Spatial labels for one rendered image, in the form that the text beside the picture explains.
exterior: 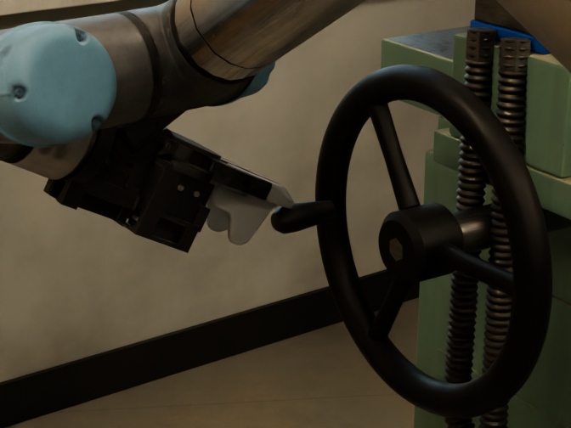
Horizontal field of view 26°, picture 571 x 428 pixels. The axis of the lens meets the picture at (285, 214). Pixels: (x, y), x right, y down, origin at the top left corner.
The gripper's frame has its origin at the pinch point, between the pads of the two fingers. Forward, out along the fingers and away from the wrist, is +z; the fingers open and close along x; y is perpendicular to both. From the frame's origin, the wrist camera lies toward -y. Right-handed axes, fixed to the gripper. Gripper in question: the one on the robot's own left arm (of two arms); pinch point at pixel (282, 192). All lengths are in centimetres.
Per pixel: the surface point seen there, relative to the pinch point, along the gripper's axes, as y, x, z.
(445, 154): -8.8, 4.3, 11.3
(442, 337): 8.1, -6.2, 31.8
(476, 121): -11.3, 18.3, -0.6
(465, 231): -3.6, 12.9, 8.7
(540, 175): -10.1, 16.1, 10.5
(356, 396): 37, -88, 104
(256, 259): 22, -117, 89
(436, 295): 4.2, -7.5, 29.6
